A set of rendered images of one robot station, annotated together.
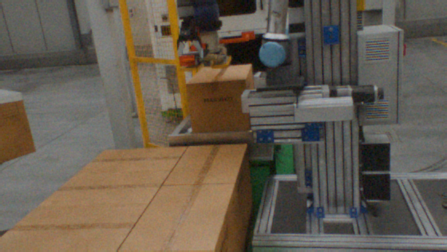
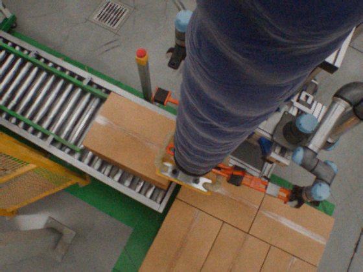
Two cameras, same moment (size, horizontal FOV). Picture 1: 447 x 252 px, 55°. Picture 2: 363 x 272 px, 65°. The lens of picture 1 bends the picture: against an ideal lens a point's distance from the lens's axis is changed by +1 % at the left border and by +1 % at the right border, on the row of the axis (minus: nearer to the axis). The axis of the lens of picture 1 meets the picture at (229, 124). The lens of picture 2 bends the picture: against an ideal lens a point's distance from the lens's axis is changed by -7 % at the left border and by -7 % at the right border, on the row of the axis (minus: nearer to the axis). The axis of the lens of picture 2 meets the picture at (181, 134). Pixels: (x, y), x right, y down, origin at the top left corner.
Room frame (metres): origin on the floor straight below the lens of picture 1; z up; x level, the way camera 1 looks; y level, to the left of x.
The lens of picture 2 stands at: (2.68, 0.43, 2.82)
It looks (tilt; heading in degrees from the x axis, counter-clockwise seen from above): 75 degrees down; 277
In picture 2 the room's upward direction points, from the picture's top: 10 degrees clockwise
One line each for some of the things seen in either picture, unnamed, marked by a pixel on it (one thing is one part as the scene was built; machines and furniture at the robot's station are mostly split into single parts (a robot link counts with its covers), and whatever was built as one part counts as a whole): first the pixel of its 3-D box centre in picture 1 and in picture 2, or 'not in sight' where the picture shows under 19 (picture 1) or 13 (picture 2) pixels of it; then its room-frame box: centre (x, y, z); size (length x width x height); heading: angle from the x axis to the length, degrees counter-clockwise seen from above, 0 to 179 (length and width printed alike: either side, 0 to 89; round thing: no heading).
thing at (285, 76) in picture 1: (279, 72); (296, 130); (2.06, -0.28, 1.09); 0.15 x 0.15 x 0.10
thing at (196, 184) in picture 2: (191, 62); (185, 177); (2.65, 0.19, 1.10); 0.34 x 0.10 x 0.05; 174
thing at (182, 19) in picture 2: not in sight; (185, 24); (2.83, -0.27, 1.82); 0.09 x 0.08 x 0.11; 48
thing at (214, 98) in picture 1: (224, 100); (139, 144); (3.01, 0.02, 0.75); 0.60 x 0.40 x 0.40; 171
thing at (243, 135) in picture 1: (218, 136); (181, 169); (2.68, 0.08, 0.58); 0.70 x 0.03 x 0.06; 80
